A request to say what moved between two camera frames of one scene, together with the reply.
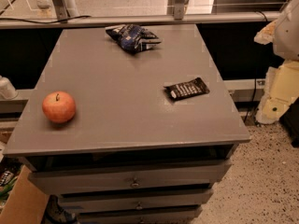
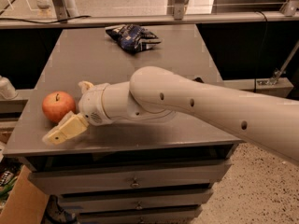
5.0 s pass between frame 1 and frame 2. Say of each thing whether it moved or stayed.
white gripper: moved
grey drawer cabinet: stayed
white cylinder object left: stayed
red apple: stayed
